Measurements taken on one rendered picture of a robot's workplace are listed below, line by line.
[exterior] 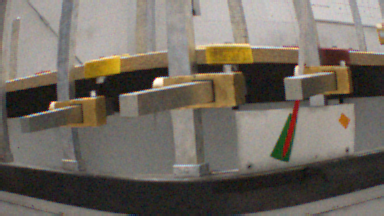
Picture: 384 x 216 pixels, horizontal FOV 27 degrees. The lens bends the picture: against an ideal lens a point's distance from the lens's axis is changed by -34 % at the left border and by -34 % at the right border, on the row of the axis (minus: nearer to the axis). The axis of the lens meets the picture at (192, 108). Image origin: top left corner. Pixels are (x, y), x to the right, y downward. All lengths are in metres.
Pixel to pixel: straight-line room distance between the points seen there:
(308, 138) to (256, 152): 0.11
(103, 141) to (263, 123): 0.46
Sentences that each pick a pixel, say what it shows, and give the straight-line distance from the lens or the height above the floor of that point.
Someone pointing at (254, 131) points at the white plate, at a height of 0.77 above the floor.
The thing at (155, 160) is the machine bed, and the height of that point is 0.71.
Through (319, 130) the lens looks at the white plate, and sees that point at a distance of 1.77.
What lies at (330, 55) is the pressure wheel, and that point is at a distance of 1.82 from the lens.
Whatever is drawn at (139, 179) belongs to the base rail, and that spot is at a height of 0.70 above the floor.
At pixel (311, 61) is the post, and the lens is 1.77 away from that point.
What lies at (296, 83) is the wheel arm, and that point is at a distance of 1.46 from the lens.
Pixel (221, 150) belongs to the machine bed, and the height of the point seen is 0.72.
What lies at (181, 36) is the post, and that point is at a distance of 1.85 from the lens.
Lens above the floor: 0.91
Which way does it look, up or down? 3 degrees down
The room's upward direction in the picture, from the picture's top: 5 degrees counter-clockwise
